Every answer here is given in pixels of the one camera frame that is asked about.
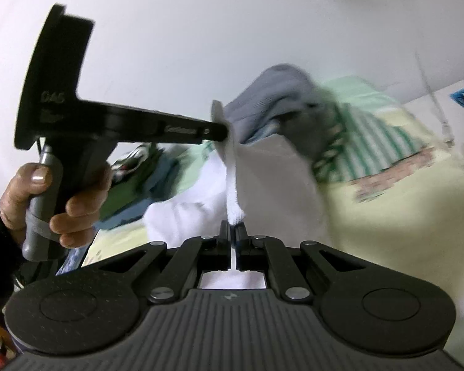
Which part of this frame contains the white power cord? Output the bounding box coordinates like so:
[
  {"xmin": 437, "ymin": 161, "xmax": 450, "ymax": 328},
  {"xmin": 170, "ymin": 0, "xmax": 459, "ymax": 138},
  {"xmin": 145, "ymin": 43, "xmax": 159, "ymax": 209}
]
[{"xmin": 413, "ymin": 49, "xmax": 455, "ymax": 146}]

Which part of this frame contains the white t-shirt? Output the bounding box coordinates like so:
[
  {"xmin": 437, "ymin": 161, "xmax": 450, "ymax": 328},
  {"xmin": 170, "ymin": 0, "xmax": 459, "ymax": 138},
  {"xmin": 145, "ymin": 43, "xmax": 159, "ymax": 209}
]
[{"xmin": 143, "ymin": 99, "xmax": 334, "ymax": 291}]

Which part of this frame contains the green white striped shirt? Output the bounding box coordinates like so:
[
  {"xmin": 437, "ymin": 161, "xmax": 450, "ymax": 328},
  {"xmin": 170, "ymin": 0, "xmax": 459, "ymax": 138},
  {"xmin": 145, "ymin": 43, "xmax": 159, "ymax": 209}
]
[{"xmin": 312, "ymin": 103, "xmax": 425, "ymax": 183}]

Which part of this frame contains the grey fleece garment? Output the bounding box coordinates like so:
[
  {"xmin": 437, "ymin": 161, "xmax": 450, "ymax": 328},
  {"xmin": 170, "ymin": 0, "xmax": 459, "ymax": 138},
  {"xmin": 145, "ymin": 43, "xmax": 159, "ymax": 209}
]
[{"xmin": 224, "ymin": 64, "xmax": 346, "ymax": 162}]

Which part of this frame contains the white side desk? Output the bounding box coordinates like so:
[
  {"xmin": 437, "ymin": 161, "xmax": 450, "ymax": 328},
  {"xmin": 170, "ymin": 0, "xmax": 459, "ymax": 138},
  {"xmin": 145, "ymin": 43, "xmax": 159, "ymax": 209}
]
[{"xmin": 404, "ymin": 79, "xmax": 464, "ymax": 160}]

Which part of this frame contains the blue white checkered cloth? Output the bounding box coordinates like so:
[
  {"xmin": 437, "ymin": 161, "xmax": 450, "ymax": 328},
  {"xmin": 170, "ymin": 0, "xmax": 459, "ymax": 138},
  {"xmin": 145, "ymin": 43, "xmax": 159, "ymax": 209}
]
[{"xmin": 56, "ymin": 241, "xmax": 93, "ymax": 276}]

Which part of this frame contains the folded dark green garment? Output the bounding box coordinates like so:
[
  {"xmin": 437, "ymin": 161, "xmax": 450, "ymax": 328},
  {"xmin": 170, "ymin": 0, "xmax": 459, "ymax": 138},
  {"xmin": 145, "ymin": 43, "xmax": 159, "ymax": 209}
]
[{"xmin": 100, "ymin": 145, "xmax": 180, "ymax": 220}]

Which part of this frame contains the person's left hand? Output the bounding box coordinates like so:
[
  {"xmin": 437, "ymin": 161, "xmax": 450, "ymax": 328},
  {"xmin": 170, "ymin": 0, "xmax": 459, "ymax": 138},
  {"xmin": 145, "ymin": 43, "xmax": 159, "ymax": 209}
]
[{"xmin": 0, "ymin": 159, "xmax": 114, "ymax": 249}]

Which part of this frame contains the yellow green baby blanket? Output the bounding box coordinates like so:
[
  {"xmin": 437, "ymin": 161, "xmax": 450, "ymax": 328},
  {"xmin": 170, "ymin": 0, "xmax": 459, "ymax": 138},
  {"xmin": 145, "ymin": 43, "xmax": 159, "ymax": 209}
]
[{"xmin": 81, "ymin": 75, "xmax": 464, "ymax": 364}]

